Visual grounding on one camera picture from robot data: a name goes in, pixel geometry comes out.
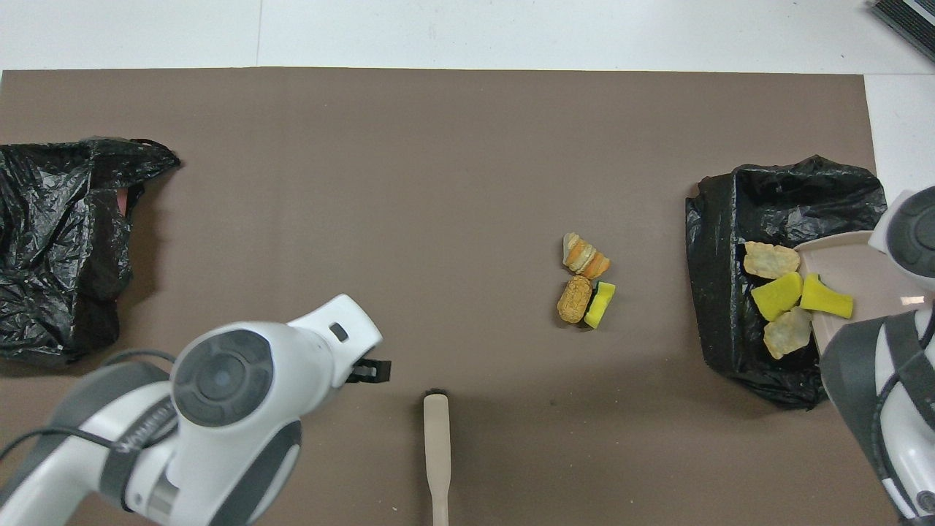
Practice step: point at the pale bread piece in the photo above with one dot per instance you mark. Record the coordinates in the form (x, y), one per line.
(787, 333)

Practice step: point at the brown cork-like piece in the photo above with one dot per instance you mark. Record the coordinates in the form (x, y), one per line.
(574, 299)

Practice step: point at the beige hand brush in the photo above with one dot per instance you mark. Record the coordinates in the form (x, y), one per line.
(437, 438)

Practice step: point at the rounded yellow sponge piece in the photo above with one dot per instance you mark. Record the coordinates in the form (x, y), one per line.
(776, 296)

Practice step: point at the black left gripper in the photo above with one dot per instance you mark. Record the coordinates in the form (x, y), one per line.
(383, 371)

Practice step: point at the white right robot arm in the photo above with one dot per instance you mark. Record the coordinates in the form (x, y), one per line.
(913, 234)

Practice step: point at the yellow sponge with green layer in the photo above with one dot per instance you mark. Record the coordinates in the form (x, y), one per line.
(600, 307)

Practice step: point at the golden striped croissant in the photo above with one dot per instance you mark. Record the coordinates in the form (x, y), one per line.
(771, 260)

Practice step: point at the dark ribbed grey object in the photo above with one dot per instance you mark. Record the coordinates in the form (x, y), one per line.
(909, 22)

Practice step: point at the beige plastic dustpan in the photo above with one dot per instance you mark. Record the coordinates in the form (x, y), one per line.
(862, 277)

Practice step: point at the notched yellow sponge piece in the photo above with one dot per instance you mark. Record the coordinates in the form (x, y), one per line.
(827, 298)

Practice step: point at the cream and orange croissant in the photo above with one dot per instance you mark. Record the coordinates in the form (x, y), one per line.
(584, 256)

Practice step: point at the crumpled black trash bag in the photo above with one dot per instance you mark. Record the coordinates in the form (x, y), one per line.
(58, 219)

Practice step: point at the large brown table mat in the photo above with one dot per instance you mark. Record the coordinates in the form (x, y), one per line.
(467, 109)

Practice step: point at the pink plastic bin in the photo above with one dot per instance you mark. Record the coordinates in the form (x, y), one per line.
(126, 201)

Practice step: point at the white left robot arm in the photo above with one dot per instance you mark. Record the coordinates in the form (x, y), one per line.
(241, 394)

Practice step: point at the right black trash bag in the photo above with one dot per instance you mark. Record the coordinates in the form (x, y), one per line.
(730, 219)

